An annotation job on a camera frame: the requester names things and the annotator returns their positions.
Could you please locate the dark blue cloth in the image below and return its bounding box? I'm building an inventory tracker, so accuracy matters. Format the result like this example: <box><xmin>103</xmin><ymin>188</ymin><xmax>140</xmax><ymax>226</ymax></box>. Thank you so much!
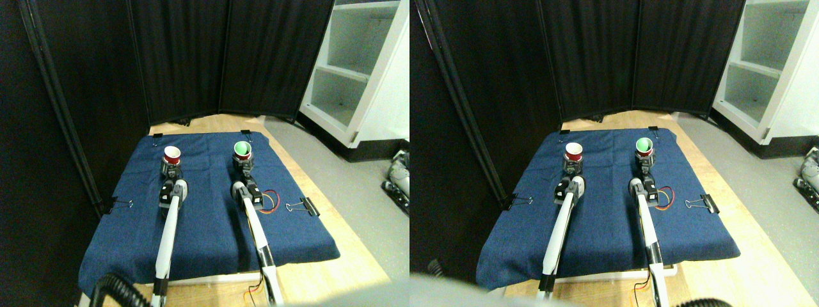
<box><xmin>78</xmin><ymin>130</ymin><xmax>341</xmax><ymax>294</ymax></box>
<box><xmin>475</xmin><ymin>127</ymin><xmax>742</xmax><ymax>292</ymax></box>

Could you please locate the black curtain stand pole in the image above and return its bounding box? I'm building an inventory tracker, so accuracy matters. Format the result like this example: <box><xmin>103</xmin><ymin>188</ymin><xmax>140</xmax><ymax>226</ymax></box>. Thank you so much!
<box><xmin>427</xmin><ymin>0</ymin><xmax>513</xmax><ymax>212</ymax></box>
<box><xmin>18</xmin><ymin>0</ymin><xmax>106</xmax><ymax>218</ymax></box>

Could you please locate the grey and black machine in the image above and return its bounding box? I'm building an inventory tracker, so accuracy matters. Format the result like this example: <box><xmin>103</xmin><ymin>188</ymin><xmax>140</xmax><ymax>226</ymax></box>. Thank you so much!
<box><xmin>382</xmin><ymin>150</ymin><xmax>410</xmax><ymax>217</ymax></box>
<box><xmin>793</xmin><ymin>147</ymin><xmax>819</xmax><ymax>215</ymax></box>

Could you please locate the white shelf unit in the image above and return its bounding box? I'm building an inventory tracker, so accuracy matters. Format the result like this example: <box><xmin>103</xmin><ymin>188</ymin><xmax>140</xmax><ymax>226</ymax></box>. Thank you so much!
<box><xmin>298</xmin><ymin>0</ymin><xmax>410</xmax><ymax>162</ymax></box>
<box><xmin>710</xmin><ymin>0</ymin><xmax>819</xmax><ymax>159</ymax></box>

